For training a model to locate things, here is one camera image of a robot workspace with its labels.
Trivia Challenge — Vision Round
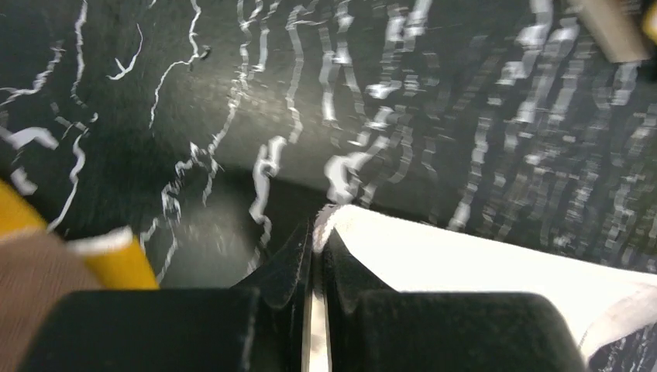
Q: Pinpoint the yellow bear towel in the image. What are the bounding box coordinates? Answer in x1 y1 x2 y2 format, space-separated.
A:
1 183 159 371

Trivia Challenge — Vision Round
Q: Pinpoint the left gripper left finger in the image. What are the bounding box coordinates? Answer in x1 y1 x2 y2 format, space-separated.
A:
19 223 312 371

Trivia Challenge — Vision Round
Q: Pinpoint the white towel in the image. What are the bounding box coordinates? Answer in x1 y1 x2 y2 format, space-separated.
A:
307 205 656 371

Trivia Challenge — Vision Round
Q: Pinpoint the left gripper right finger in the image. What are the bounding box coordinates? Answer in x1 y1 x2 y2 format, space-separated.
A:
322 232 586 371

